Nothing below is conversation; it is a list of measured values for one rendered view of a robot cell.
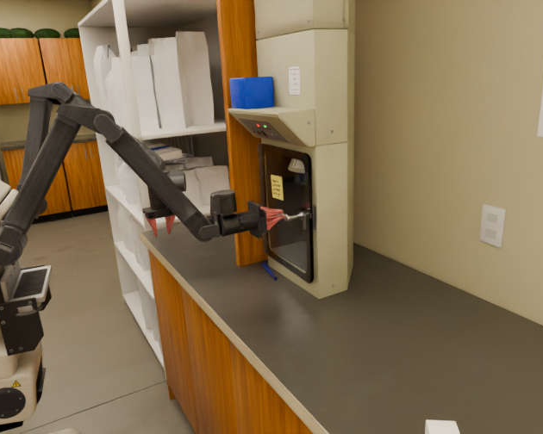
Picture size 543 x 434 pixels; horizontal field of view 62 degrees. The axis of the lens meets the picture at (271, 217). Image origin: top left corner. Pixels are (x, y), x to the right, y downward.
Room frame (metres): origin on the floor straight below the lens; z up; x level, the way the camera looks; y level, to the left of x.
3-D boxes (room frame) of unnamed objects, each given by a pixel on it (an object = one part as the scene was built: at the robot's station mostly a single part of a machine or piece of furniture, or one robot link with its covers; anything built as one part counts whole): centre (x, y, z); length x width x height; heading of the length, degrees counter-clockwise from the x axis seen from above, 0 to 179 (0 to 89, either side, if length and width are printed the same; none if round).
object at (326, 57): (1.44, -0.17, 1.33); 0.32 x 0.25 x 0.77; 29
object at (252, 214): (1.25, 0.07, 1.20); 0.07 x 0.07 x 0.10; 28
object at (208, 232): (1.22, 0.16, 1.24); 0.12 x 0.09 x 0.11; 109
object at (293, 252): (1.37, -0.04, 1.19); 0.30 x 0.01 x 0.40; 27
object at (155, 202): (1.48, 0.38, 1.21); 0.10 x 0.07 x 0.07; 119
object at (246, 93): (1.43, 0.04, 1.56); 0.10 x 0.10 x 0.09; 29
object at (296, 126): (1.35, 0.00, 1.46); 0.32 x 0.11 x 0.10; 29
